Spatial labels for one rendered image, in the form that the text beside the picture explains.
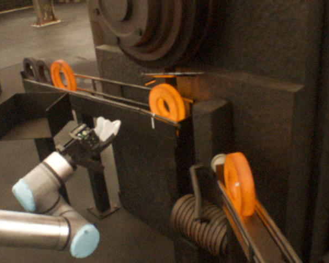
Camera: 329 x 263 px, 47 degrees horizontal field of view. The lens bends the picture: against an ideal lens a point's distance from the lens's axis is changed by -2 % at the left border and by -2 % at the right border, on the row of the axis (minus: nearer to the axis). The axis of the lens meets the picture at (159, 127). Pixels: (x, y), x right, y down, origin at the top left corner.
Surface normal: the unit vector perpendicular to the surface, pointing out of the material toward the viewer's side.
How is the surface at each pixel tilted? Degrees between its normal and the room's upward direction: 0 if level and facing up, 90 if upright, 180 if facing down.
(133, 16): 90
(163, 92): 90
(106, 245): 0
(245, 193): 71
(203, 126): 90
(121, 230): 0
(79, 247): 91
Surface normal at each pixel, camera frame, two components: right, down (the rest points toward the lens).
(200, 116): -0.74, 0.36
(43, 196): 0.62, 0.26
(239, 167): -0.04, -0.62
